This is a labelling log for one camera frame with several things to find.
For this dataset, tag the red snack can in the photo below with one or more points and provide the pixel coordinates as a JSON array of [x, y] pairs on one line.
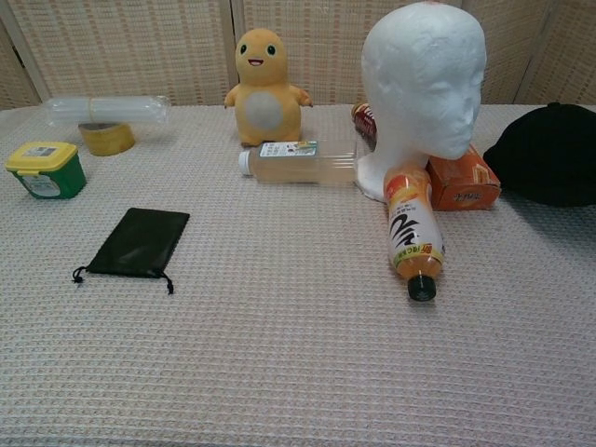
[[365, 125]]

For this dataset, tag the yellow tape roll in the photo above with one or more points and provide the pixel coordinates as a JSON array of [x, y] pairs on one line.
[[107, 138]]

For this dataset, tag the clear bottle white cap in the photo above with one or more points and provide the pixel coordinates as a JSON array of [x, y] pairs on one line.
[[298, 165]]

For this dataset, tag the beige waffle tablecloth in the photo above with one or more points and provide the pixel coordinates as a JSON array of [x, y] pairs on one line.
[[279, 326]]

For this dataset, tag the green container yellow lid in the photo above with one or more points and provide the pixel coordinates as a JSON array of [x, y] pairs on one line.
[[46, 170]]

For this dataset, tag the yellow plush dinosaur toy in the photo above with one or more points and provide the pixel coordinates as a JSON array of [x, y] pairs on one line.
[[267, 98]]

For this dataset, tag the orange juice bottle black cap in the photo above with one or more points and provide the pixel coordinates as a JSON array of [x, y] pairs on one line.
[[412, 223]]

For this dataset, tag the woven folding screen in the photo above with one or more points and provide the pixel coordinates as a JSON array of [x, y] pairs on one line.
[[139, 46]]

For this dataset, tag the white foam mannequin head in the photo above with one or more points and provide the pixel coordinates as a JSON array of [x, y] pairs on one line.
[[423, 79]]

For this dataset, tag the clear plastic tube bundle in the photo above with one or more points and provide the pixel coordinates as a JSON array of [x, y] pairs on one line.
[[109, 111]]

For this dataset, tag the orange cardboard box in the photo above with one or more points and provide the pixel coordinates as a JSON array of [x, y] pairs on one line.
[[465, 184]]

